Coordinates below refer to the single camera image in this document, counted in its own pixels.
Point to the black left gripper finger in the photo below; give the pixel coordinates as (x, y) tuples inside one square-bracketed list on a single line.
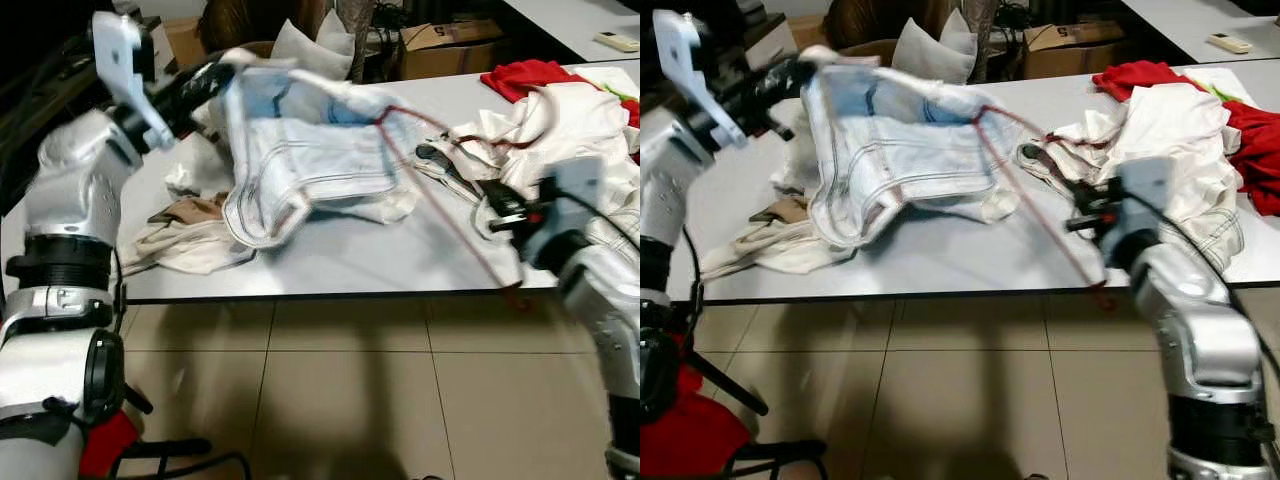
[(796, 69), (792, 95), (216, 74), (211, 97)]

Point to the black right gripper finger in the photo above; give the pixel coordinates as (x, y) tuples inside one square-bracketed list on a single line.
[(508, 222), (506, 193), (1090, 193), (1083, 222)]

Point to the thin red hanger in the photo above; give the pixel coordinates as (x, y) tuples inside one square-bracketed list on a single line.
[(1040, 210), (450, 212)]

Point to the white shorts with grey seams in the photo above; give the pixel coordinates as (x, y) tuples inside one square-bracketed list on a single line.
[(900, 150), (320, 150)]

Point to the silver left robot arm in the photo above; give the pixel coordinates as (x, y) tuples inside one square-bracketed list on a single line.
[(665, 185), (75, 180)]

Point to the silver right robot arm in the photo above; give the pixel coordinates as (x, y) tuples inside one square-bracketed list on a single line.
[(1200, 320), (605, 300)]

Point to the dark brown chair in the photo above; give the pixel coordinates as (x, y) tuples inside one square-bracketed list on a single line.
[(240, 25), (860, 25)]

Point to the white crumpled garment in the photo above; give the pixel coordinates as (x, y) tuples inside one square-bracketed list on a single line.
[(1170, 130), (575, 125)]

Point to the white pillow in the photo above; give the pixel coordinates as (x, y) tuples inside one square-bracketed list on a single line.
[(315, 50), (935, 50)]

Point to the tan cloth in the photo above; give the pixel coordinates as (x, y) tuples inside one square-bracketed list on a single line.
[(195, 210), (785, 208)]

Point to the plain red garment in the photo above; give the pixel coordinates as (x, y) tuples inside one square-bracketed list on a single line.
[(535, 78), (108, 445), (1258, 150), (695, 430), (1140, 78), (632, 115)]

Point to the light green cloth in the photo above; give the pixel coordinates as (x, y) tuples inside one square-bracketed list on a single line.
[(1228, 92), (620, 92)]

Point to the open cardboard box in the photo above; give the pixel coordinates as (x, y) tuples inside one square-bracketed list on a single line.
[(1075, 55), (450, 55)]

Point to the white remote control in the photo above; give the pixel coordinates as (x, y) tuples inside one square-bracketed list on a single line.
[(617, 42), (1230, 43)]

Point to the cream flat garment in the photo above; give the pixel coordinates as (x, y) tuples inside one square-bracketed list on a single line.
[(190, 250), (770, 255)]

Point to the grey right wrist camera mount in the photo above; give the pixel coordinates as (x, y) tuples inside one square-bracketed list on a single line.
[(565, 200), (1140, 200)]

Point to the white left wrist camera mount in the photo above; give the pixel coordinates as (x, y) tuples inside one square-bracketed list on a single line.
[(690, 60), (120, 60)]

